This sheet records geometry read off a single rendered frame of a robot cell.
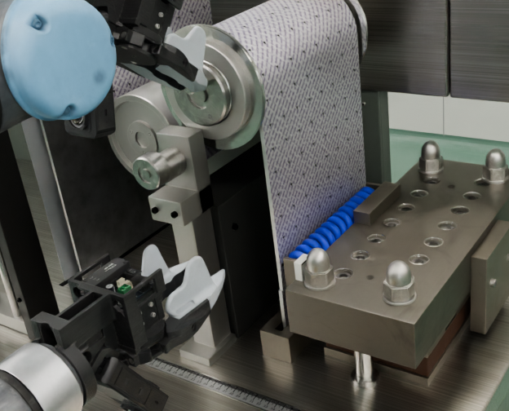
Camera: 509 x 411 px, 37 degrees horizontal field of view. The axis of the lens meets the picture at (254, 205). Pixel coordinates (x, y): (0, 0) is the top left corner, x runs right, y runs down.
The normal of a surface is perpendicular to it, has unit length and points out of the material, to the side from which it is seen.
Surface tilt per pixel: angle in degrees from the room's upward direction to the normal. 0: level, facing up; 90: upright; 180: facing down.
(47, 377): 44
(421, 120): 90
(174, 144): 90
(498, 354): 0
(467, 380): 0
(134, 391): 91
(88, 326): 90
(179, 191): 0
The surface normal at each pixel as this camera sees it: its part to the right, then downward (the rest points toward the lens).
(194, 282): 0.76, 0.21
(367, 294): -0.12, -0.89
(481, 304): -0.56, 0.43
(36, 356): 0.07, -0.84
